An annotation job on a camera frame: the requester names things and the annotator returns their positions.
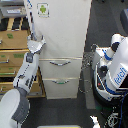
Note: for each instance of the white blue robot body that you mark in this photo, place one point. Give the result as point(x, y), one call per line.
point(110, 66)

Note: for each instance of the wooden drawer cabinet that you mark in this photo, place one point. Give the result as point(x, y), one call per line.
point(13, 46)

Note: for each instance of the white refrigerator with drawers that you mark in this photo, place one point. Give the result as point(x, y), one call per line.
point(65, 32)

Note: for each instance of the grey box on cabinet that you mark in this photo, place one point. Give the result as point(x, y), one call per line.
point(13, 11)

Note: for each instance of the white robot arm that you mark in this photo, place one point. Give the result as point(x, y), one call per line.
point(14, 105)

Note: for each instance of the green android sticker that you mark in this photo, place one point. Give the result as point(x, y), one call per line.
point(43, 9)

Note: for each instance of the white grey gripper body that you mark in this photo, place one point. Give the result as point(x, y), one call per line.
point(34, 46)

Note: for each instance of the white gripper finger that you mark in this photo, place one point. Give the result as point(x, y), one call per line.
point(31, 37)
point(42, 41)

